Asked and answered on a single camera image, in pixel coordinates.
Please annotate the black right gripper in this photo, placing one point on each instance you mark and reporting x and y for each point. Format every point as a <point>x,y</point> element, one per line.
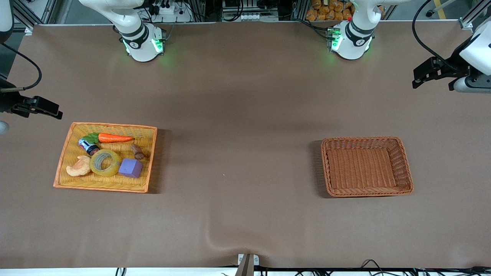
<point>7,102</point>

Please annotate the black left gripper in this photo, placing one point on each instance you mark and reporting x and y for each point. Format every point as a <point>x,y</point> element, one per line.
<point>453,61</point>

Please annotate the yellow clear tape roll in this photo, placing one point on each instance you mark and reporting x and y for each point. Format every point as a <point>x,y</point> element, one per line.
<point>107,173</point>

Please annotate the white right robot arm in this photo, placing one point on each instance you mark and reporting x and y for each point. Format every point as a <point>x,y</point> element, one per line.
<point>140,46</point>

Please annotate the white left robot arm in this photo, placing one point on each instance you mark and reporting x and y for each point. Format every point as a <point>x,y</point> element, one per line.
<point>351,42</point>

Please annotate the grey cart leg with caster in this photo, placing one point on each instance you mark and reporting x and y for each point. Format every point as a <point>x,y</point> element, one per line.
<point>429,13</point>

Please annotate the small blue labelled jar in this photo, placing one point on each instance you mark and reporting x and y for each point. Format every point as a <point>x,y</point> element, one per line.
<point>87,145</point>

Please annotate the toy croissant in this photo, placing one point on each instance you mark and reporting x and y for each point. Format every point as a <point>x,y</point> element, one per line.
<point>78,168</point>

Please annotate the orange toy carrot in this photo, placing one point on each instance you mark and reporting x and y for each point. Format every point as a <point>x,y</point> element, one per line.
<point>113,138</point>

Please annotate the yellow wicker basket orange rim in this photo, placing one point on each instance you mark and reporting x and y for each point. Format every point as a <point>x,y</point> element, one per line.
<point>99,184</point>

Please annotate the brown toy root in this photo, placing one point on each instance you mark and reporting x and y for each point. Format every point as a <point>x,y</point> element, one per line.
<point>137,152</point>

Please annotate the purple foam block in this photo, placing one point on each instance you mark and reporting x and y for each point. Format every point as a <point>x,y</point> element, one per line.
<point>130,168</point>

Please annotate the brown wicker basket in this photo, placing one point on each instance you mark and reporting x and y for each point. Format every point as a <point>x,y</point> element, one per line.
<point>364,168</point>

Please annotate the bin of toy breads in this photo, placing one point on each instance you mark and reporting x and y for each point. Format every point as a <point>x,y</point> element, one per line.
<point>330,9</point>

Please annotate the white power strip with plugs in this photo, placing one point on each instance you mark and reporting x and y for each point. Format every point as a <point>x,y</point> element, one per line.
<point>168,11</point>

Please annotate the brown table cover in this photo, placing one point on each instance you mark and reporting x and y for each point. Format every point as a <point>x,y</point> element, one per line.
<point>245,96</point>

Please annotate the white socket strip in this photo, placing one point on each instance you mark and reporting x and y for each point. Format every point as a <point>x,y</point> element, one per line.
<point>251,17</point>

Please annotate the aluminium frame profile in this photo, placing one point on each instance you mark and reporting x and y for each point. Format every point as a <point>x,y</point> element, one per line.
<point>470,19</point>
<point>23,19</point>

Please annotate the metal table edge bracket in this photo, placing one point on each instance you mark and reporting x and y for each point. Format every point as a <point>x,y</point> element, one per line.
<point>248,260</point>

